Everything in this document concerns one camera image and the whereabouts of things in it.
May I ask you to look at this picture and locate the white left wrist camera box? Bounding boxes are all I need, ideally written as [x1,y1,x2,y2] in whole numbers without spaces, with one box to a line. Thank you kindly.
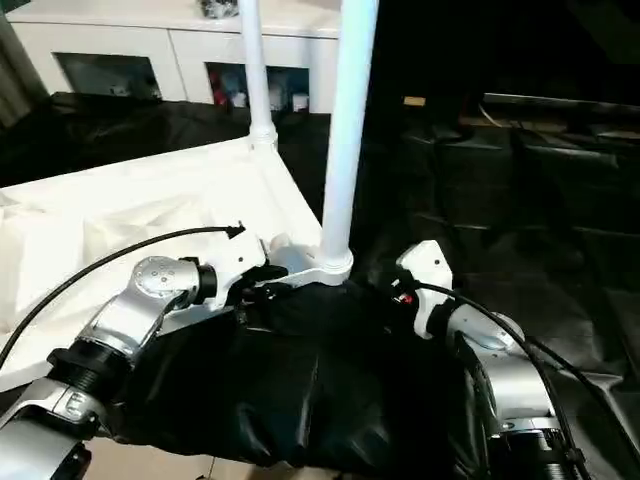
[209,234,271,314]

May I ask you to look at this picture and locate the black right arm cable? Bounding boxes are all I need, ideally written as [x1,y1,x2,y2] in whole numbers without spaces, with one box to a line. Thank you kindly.
[407,282,640,480]

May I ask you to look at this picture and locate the black glossy mat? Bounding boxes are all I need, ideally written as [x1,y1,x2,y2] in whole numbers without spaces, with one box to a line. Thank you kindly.
[0,89,640,480]

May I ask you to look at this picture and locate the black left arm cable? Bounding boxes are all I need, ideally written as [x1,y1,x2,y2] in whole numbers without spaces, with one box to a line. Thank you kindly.
[0,222,247,366]

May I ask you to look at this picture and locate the black glossy tv stand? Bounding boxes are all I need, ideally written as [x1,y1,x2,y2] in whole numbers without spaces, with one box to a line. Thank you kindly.
[479,92,640,126]

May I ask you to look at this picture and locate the grey curtain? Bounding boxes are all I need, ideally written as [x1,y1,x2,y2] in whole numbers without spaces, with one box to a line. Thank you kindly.
[0,29,51,131]

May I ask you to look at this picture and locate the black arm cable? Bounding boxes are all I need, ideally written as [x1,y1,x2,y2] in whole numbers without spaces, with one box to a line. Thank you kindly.
[0,222,247,366]
[407,282,640,480]

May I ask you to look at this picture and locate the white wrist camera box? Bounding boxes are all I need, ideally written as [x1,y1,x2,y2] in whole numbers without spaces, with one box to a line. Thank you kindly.
[209,234,271,314]
[395,239,454,341]

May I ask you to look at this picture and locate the white plastic table leg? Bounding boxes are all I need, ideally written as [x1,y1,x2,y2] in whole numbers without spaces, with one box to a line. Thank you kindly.
[319,0,380,289]
[237,0,279,154]

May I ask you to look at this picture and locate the white upturned plastic table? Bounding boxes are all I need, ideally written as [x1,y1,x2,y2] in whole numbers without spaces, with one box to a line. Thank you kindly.
[0,137,354,394]

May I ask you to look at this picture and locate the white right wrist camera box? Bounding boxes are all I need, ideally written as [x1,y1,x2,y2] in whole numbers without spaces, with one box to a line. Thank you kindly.
[395,239,454,341]

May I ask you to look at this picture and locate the black speaker box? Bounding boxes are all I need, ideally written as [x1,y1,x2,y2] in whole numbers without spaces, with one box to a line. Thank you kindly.
[372,0,486,131]

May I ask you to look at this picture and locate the white glass-door cabinet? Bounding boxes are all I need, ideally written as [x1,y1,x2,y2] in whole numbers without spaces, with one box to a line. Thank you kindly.
[4,0,341,116]

